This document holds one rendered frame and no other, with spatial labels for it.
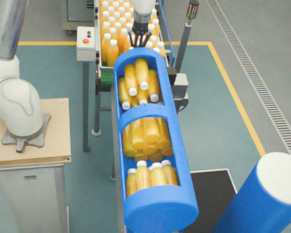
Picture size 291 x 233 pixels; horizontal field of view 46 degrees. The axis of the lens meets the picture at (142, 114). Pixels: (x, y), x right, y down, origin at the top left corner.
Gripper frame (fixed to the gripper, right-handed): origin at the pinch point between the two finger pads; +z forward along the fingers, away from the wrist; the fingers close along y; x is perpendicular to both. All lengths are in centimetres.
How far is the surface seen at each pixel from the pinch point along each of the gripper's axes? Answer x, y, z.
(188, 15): -37, -36, -1
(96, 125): -37, 18, 105
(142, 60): 8.4, -2.0, -1.5
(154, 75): 15.1, -8.2, 2.7
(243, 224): 78, -53, 45
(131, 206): 89, 10, 0
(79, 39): -18.2, 30.8, 6.6
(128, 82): 19.5, 5.4, 3.9
